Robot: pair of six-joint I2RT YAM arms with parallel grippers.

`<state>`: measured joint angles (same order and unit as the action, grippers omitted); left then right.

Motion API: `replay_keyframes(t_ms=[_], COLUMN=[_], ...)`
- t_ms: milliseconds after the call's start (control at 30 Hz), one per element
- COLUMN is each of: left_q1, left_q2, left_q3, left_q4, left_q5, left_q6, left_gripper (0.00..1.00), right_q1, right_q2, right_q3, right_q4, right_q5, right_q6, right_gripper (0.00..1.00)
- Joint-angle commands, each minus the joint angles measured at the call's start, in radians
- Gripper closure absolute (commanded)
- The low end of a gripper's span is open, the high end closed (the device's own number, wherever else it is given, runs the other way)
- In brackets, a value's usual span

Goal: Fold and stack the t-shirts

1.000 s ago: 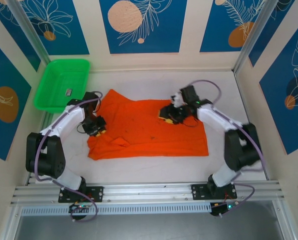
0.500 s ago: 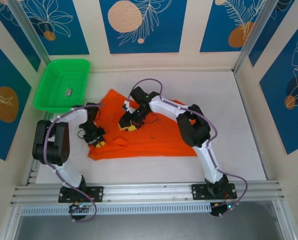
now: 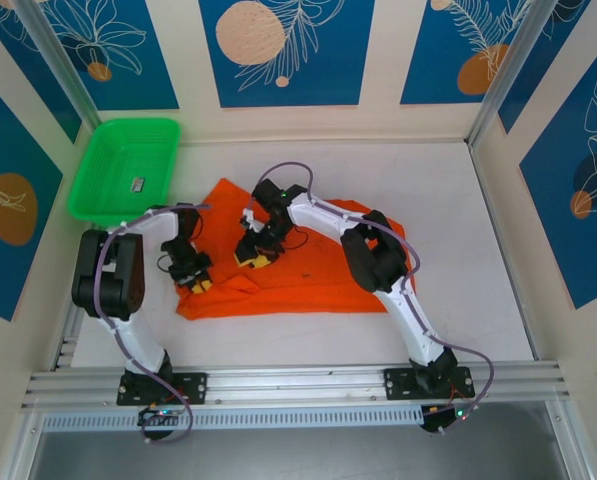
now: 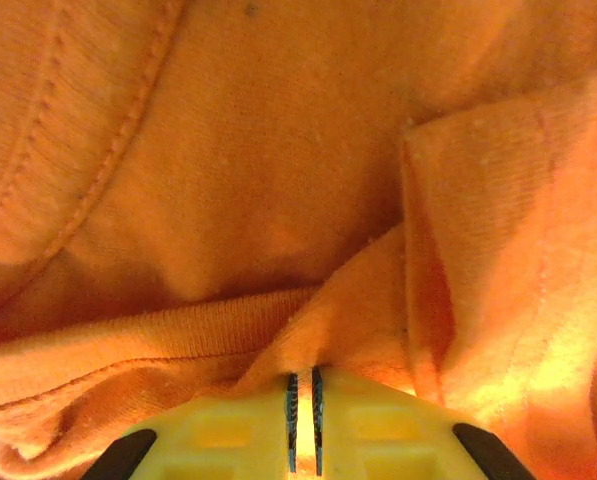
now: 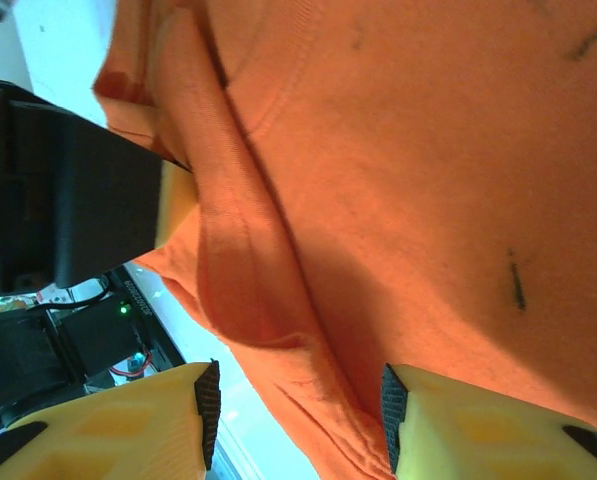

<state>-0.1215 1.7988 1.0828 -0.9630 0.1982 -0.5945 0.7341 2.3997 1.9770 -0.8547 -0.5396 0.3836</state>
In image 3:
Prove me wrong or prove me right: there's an orange t-shirt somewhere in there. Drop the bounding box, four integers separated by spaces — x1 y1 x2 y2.
175 178 408 321

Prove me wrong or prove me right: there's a green plastic basket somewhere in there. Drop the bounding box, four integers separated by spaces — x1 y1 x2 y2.
66 117 182 229

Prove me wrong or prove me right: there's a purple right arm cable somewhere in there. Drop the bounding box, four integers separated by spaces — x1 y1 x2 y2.
247 160 496 435

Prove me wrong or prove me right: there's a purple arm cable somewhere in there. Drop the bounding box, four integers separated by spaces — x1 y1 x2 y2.
93 202 214 447
247 160 496 435

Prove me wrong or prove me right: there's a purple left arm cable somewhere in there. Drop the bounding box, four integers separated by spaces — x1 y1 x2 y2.
93 202 214 447

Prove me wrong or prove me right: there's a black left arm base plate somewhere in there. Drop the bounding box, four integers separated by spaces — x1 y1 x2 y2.
116 370 209 406

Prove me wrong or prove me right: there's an aluminium rail frame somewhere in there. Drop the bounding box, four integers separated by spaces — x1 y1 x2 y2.
20 362 574 411

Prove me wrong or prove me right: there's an aluminium side rail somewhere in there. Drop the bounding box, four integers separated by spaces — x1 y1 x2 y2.
51 224 104 371

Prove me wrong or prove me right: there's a grey slotted cable duct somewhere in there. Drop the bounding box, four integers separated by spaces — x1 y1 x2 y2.
41 403 427 434

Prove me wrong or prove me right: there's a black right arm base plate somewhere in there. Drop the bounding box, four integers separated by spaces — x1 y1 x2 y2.
383 366 477 401

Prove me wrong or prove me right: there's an aluminium frame post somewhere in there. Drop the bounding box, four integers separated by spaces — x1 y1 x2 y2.
7 0 103 144
466 0 569 151

